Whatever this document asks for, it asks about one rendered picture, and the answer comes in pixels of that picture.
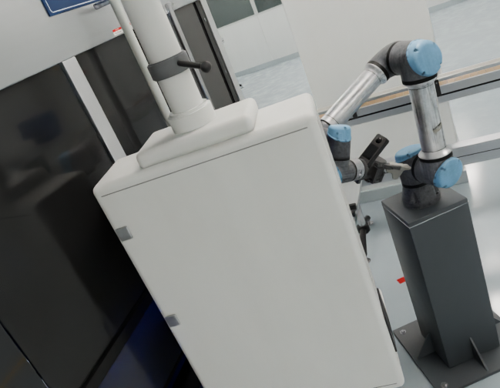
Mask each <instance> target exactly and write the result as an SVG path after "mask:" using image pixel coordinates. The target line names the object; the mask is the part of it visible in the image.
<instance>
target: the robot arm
mask: <svg viewBox="0 0 500 388"><path fill-rule="evenodd" d="M441 63H442V53H441V50H440V48H439V47H438V45H437V44H436V43H435V42H433V41H431V40H427V39H415V40H408V41H396V42H392V43H390V44H388V45H386V46H385V47H383V48H382V49H381V50H380V51H379V52H378V53H377V54H376V55H374V57H373V58H372V59H371V60H370V61H369V62H368V63H367V64H366V65H365V67H364V71H363V72H362V73H361V75H360V76H359V77H358V78H357V79H356V80H355V81H354V83H353V84H352V85H351V86H350V87H349V88H348V89H347V91H346V92H345V93H344V94H343V95H342V96H341V97H340V98H339V99H338V100H337V101H336V102H335V103H334V105H333V106H332V107H331V108H330V109H329V110H328V111H327V113H326V114H325V115H324V116H323V117H322V118H321V119H320V121H321V124H322V126H323V129H324V133H325V135H326V138H327V142H328V145H329V147H330V150H331V154H332V156H333V159H334V163H335V165H336V168H337V172H338V175H339V177H340V180H341V183H345V182H351V181H354V182H356V183H357V184H360V183H361V180H364V181H366V182H370V183H371V184H374V183H378V182H382V179H383V177H384V174H385V171H384V169H386V172H389V173H391V174H392V179H398V178H399V177H400V179H401V184H402V194H401V201H402V203H403V206H404V207H406V208H409V209H423V208H427V207H429V206H433V205H434V204H435V203H437V202H438V201H439V200H440V198H441V192H440V189H439V187H441V188H445V189H446V188H449V187H452V186H453V185H454V184H455V183H456V182H457V181H458V180H459V178H460V177H461V173H462V163H461V160H460V159H458V158H457V157H454V156H453V152H452V148H451V146H449V145H446V141H445V134H444V129H443V125H442V120H441V113H440V109H439V105H438V98H437V94H436V89H435V79H436V78H437V77H438V71H439V69H440V68H441V66H440V64H441ZM396 75H400V76H401V81H402V85H403V86H405V87H407V88H408V91H409V95H410V99H411V105H412V108H413V113H414V119H415V123H416V126H417V130H418V137H419V141H420V144H414V145H409V146H406V147H404V148H403V149H400V150H399V151H397V152H396V154H395V156H394V158H395V162H389V163H387V161H386V160H385V159H383V158H381V157H380V156H379V155H380V154H381V152H382V151H383V149H384V148H385V147H386V145H387V144H388V143H389V140H388V139H387V138H385V137H384V136H382V135H381V134H377V135H376V136H375V137H374V139H373V140H372V141H371V143H370V144H369V145H368V147H367V148H366V149H365V150H364V151H363V153H362V154H361V156H360V157H359V158H358V159H356V158H355V159H350V154H351V127H350V126H349V125H345V123H346V122H347V121H348V120H349V119H350V118H351V116H352V115H353V114H354V113H355V112H356V111H357V110H358V109H359V108H360V107H361V106H362V105H363V104H364V102H365V101H366V100H367V99H368V98H369V97H370V95H371V94H372V93H373V92H374V91H375V90H376V88H377V87H378V86H379V85H380V84H384V83H386V81H387V80H388V79H390V78H391V77H393V76H396ZM369 180H370V181H369Z"/></svg>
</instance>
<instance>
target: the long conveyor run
mask: <svg viewBox="0 0 500 388"><path fill-rule="evenodd" d="M496 88H500V58H496V59H492V60H489V61H486V62H481V63H478V64H475V65H470V66H467V67H464V68H461V69H456V70H454V71H450V72H446V73H443V74H440V75H438V77H437V78H436V79H435V89H436V94H437V98H438V103H442V102H447V101H450V100H453V99H459V98H462V97H465V96H468V95H474V94H477V93H480V92H485V91H488V90H492V89H496ZM332 106H333V105H329V106H327V107H323V108H320V109H317V112H318V115H319V117H320V119H321V118H322V117H323V116H324V115H325V114H326V113H327V111H328V110H329V109H330V108H331V107H332ZM412 110H413V108H412V105H411V99H410V95H409V91H408V88H407V87H405V86H403V85H400V86H397V87H394V88H391V89H386V90H383V91H380V92H376V93H372V94H371V95H370V97H369V98H368V99H367V100H366V101H365V102H364V104H363V105H362V106H361V107H360V108H359V109H358V110H357V111H356V112H355V113H354V114H353V115H352V116H351V118H350V119H349V120H348V121H347V122H346V123H345V125H349V126H350V127H351V126H354V125H359V124H362V123H366V122H371V121H374V120H377V119H382V118H386V117H388V116H392V115H397V114H401V113H403V112H409V111H412Z"/></svg>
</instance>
